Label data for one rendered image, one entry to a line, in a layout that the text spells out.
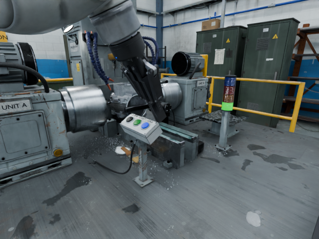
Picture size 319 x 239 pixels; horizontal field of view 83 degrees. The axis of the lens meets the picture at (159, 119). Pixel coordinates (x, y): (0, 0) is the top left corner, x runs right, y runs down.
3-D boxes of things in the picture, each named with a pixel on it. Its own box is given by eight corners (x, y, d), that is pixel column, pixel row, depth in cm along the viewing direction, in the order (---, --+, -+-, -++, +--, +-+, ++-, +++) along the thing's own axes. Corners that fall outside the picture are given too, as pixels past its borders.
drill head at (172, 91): (134, 112, 141) (132, 79, 134) (171, 104, 168) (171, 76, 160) (155, 119, 124) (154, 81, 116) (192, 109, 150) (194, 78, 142)
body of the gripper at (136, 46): (147, 27, 38) (162, 68, 43) (125, 32, 44) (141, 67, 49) (120, 44, 35) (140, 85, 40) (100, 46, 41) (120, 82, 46)
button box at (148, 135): (124, 132, 76) (118, 123, 73) (136, 121, 79) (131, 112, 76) (150, 145, 64) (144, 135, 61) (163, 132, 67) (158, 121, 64)
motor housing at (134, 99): (109, 117, 125) (107, 90, 120) (132, 112, 137) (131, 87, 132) (125, 124, 111) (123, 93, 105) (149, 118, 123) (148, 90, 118)
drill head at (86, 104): (32, 133, 99) (22, 87, 91) (97, 119, 122) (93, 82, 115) (42, 148, 81) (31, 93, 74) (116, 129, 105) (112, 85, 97)
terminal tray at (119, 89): (113, 95, 123) (112, 84, 121) (126, 93, 130) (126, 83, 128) (122, 97, 115) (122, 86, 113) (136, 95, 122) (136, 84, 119)
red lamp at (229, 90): (220, 93, 99) (221, 85, 98) (226, 92, 103) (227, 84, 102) (231, 95, 95) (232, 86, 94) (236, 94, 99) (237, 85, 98)
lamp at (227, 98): (220, 101, 101) (220, 93, 99) (225, 100, 105) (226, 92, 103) (229, 103, 96) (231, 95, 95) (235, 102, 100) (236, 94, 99)
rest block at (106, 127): (104, 135, 126) (102, 119, 122) (113, 133, 130) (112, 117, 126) (108, 138, 121) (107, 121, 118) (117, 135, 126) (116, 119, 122)
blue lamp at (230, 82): (221, 85, 98) (222, 77, 97) (227, 84, 102) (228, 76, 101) (232, 86, 94) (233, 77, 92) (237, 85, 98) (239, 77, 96)
